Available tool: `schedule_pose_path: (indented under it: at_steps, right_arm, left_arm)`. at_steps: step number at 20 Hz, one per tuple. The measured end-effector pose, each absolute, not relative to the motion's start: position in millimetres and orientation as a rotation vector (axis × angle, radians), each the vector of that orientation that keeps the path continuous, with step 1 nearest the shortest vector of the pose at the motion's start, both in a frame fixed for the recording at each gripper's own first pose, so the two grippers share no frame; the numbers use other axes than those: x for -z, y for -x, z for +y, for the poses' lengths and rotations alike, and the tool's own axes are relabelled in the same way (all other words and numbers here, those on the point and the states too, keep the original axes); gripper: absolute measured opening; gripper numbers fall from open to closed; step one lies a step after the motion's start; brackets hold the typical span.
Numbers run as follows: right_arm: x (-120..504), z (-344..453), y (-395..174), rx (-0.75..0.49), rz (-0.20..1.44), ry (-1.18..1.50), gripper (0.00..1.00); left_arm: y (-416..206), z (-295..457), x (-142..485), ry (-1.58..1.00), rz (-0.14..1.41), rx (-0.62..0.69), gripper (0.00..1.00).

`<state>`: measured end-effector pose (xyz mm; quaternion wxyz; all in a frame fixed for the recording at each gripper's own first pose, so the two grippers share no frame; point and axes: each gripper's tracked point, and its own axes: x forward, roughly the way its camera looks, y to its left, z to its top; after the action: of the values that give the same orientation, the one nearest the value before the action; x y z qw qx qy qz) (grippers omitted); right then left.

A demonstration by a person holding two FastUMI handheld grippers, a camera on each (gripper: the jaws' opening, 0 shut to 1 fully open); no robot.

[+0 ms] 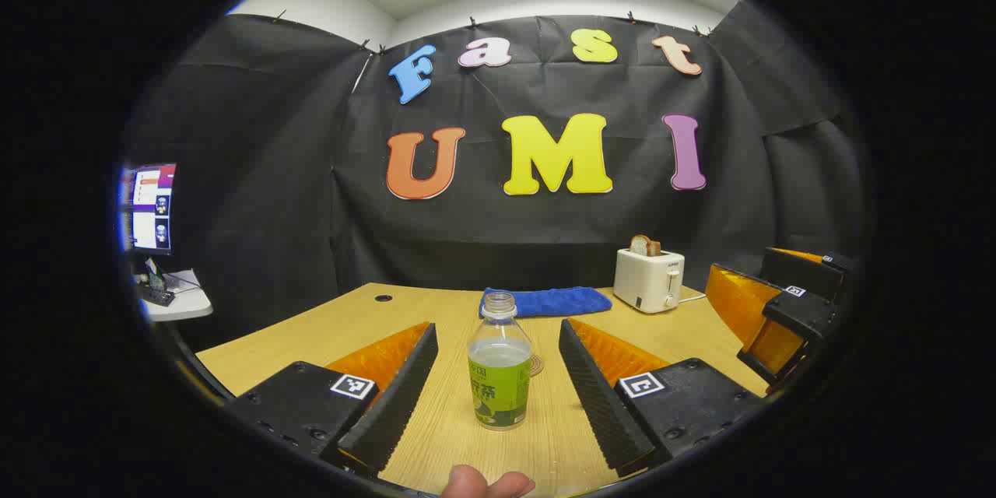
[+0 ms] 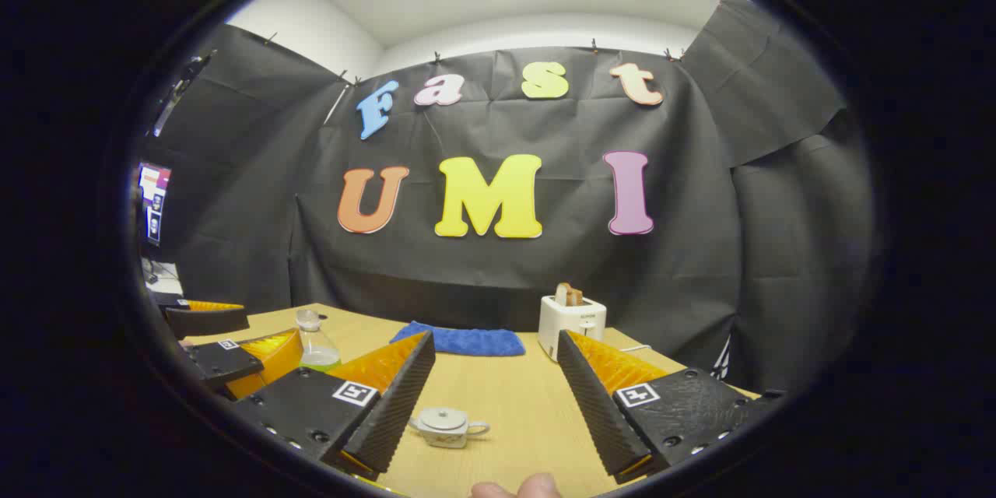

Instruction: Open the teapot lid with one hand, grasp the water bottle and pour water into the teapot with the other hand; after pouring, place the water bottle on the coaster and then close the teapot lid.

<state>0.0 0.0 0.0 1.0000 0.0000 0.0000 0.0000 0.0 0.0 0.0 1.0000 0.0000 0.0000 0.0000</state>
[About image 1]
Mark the dark small device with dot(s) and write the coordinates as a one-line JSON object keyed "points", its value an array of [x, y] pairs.
{"points": [[156, 288]]}

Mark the bread slice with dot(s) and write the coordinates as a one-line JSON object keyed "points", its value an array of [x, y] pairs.
{"points": [[643, 245]]}

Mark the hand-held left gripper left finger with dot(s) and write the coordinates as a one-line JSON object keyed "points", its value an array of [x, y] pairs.
{"points": [[393, 412]]}

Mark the round cork coaster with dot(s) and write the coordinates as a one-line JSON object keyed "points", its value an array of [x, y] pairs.
{"points": [[537, 365]]}

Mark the green label water bottle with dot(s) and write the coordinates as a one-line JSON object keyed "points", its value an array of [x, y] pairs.
{"points": [[499, 389]]}

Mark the computer monitor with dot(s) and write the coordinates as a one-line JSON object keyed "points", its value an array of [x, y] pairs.
{"points": [[152, 206]]}

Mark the blue towel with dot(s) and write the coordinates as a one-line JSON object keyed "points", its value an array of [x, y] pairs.
{"points": [[560, 301]]}

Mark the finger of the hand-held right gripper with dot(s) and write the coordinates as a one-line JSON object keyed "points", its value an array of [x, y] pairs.
{"points": [[801, 268], [801, 313]]}

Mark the white toaster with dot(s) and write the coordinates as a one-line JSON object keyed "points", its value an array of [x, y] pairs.
{"points": [[646, 280]]}

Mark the white side table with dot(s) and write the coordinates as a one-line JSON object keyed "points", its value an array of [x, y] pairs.
{"points": [[187, 303]]}

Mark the black backdrop cloth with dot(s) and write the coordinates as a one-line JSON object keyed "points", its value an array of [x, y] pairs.
{"points": [[272, 171]]}

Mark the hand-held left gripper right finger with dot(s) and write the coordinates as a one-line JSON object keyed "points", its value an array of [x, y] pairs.
{"points": [[603, 412]]}

